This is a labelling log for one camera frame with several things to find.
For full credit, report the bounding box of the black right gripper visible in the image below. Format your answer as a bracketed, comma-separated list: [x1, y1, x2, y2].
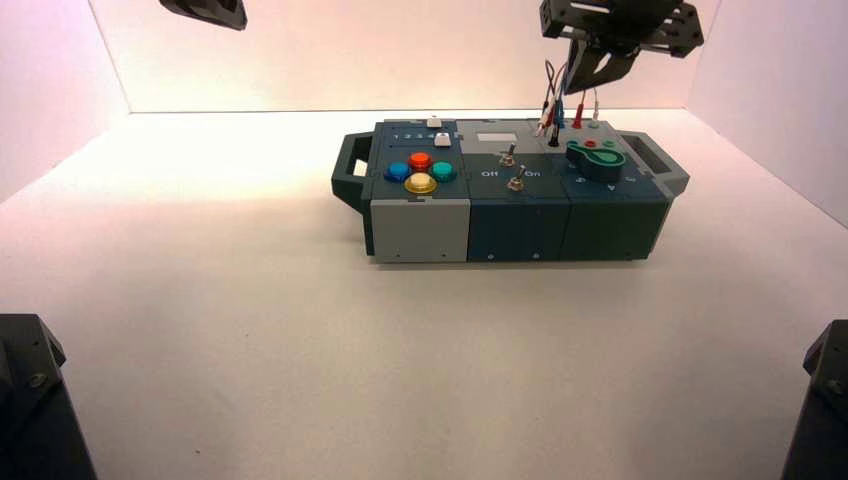
[539, 0, 705, 96]

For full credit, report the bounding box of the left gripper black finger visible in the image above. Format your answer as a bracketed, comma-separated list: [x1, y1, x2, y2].
[158, 0, 248, 32]

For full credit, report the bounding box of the green rotary knob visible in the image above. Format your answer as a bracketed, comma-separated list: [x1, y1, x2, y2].
[564, 142, 627, 185]

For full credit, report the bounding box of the teal and grey control box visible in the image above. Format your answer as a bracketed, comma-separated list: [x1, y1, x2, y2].
[331, 117, 690, 265]

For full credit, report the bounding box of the yellow push button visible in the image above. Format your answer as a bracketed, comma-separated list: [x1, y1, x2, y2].
[404, 172, 439, 196]

